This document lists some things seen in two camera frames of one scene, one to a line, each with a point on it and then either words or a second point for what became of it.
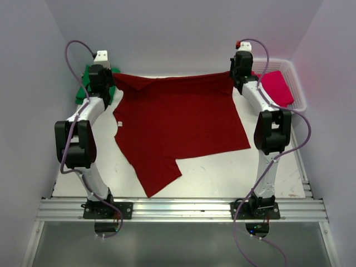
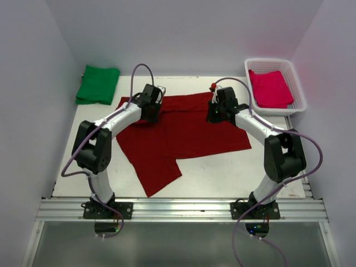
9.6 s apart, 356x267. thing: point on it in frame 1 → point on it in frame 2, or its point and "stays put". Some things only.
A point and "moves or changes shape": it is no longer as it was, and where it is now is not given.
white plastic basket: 288,69 stays put
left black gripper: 108,72 → 154,118
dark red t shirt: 161,118 moves or changes shape
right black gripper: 232,59 → 210,118
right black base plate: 255,210 stays put
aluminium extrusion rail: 177,211 stays put
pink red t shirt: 275,88 stays put
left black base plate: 100,210 stays put
